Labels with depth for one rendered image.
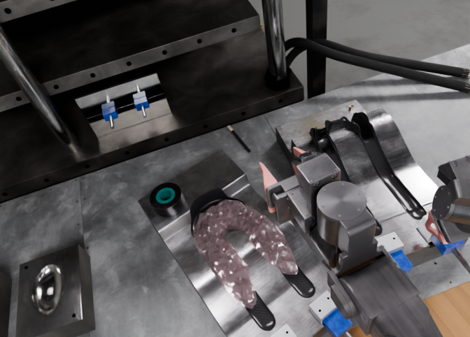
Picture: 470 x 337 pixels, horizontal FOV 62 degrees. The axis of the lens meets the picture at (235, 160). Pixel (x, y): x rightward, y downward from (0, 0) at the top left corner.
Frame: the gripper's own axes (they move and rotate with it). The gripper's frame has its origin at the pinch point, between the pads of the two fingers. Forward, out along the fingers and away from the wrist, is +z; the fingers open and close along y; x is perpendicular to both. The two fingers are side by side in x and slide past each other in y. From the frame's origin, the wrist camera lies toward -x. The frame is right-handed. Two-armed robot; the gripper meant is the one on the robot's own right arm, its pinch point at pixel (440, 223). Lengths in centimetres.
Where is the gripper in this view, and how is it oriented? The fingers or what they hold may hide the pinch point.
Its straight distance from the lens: 92.5
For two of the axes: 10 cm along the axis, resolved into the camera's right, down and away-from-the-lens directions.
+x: 3.1, 9.2, -2.2
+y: -9.5, 2.9, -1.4
